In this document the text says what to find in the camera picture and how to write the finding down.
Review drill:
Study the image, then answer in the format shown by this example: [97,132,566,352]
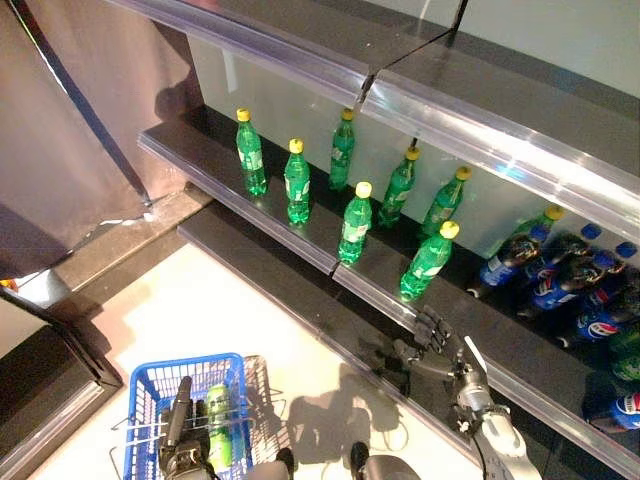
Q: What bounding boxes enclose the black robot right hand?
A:
[392,305,489,390]

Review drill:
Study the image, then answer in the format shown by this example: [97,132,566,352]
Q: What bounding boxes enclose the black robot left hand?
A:
[158,374,221,480]

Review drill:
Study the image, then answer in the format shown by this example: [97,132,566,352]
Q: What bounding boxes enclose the blue plastic shopping basket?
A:
[122,352,251,480]

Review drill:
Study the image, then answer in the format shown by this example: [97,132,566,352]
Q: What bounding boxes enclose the green soda bottle yellow cap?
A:
[328,107,357,191]
[492,204,566,261]
[235,107,269,197]
[399,220,461,302]
[283,138,312,225]
[421,166,473,239]
[377,146,421,230]
[337,181,374,266]

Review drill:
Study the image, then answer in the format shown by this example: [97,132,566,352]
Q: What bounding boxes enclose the green bottle in basket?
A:
[204,383,236,474]

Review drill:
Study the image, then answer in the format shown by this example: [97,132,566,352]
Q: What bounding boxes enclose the silver robot left leg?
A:
[244,459,296,480]

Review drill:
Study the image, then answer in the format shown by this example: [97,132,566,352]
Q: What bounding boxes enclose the silver robot leg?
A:
[362,453,424,480]
[244,459,296,480]

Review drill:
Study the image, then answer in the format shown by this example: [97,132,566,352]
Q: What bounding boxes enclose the black robot left foot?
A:
[274,447,296,476]

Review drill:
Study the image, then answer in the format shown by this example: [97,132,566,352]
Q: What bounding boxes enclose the black robot foot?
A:
[349,440,371,479]
[274,447,296,476]

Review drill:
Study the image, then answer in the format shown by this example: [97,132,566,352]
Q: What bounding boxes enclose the cola bottle blue label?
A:
[474,225,549,300]
[554,294,640,350]
[519,223,603,314]
[607,241,640,296]
[583,379,640,432]
[564,252,619,306]

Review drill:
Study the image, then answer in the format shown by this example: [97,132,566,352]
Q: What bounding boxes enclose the silver robot right leg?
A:
[362,453,424,480]

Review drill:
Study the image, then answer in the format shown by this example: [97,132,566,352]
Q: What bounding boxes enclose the black robot right foot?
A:
[349,440,371,479]

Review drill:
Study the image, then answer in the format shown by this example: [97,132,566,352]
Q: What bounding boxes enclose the dark glossy cabinet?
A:
[0,279,125,480]

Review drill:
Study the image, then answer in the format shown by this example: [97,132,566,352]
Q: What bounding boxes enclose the slanted metal pole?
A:
[7,0,154,209]

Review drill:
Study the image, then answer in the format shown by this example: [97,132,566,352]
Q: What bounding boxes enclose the dark shelf board clear rail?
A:
[137,103,347,277]
[331,199,640,480]
[102,0,471,104]
[358,0,640,234]

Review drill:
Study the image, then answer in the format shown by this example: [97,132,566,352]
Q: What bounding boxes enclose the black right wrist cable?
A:
[472,432,491,480]

